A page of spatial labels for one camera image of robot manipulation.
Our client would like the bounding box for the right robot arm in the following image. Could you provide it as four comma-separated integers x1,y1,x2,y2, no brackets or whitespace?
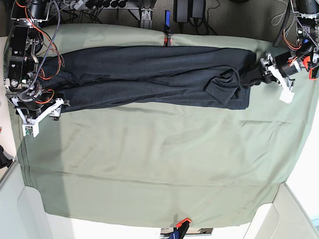
3,0,65,134

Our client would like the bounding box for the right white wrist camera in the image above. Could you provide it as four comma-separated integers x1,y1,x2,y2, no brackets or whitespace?
22,124,39,137

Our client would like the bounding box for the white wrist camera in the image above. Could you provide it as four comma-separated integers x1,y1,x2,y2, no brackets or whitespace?
279,89,295,104
22,124,39,137

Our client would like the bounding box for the black power adapter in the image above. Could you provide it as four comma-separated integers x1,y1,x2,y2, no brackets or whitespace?
173,0,206,23

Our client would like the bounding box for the grey aluminium frame bracket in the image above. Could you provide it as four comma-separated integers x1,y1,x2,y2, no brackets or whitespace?
139,8,153,29

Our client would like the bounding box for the white power strip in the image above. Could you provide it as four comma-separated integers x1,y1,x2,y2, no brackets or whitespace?
62,0,85,10

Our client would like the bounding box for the orange black clamp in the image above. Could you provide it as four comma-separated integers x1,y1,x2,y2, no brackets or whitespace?
164,10,172,47
309,67,319,80
169,218,191,239

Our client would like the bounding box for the right orange black clamp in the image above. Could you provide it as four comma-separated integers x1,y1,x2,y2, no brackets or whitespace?
309,67,319,80

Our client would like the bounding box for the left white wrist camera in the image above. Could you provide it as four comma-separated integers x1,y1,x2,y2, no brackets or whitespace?
279,89,295,104

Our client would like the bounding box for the centre orange black clamp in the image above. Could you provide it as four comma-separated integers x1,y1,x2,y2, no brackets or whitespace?
164,10,172,47

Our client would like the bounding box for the bottom orange black clamp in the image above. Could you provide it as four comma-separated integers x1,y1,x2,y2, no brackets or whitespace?
169,218,191,239

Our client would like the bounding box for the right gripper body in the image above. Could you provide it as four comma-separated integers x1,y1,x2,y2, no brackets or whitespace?
7,93,70,125

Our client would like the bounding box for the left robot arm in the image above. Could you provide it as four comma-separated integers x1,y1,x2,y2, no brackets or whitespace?
241,0,319,92

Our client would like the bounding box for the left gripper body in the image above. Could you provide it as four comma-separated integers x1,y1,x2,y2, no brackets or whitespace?
260,52,312,92

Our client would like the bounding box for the dark long-sleeve T-shirt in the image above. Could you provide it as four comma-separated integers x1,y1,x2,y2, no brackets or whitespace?
41,46,257,112

